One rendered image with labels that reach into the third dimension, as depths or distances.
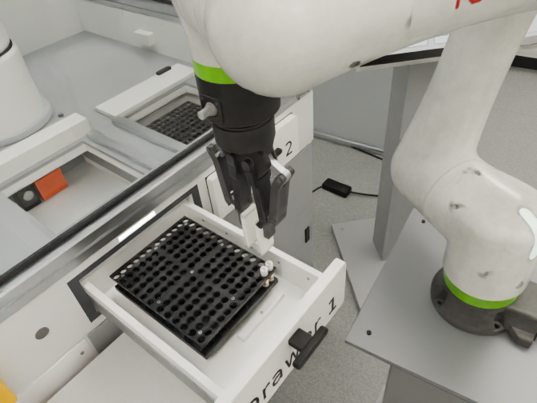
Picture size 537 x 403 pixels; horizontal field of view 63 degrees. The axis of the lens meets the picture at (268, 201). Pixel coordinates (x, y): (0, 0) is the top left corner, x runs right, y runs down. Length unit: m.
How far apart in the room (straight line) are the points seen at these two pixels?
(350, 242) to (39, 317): 1.42
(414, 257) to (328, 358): 0.82
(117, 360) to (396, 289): 0.52
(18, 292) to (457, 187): 0.66
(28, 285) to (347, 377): 1.16
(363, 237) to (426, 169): 1.24
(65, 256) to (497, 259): 0.64
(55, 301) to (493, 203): 0.68
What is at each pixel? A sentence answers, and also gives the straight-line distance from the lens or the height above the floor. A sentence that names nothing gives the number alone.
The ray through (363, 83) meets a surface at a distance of 2.33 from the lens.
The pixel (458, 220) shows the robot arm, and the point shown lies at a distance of 0.70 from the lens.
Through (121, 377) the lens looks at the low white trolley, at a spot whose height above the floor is 0.76.
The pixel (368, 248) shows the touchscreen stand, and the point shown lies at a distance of 1.93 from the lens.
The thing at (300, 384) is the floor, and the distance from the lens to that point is 1.62.
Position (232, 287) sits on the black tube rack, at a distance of 0.72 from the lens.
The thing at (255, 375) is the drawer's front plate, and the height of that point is 0.92.
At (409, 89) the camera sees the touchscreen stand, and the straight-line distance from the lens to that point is 1.40.
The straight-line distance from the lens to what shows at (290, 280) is 0.79.
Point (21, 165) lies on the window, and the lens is 0.67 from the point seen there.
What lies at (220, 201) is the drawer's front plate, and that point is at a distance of 0.92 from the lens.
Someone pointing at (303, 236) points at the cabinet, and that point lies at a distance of 1.36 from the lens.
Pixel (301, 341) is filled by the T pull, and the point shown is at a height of 0.91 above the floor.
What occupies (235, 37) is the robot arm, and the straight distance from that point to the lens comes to 0.31.
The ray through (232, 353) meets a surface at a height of 0.84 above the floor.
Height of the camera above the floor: 1.47
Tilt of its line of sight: 42 degrees down
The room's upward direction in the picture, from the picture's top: 6 degrees counter-clockwise
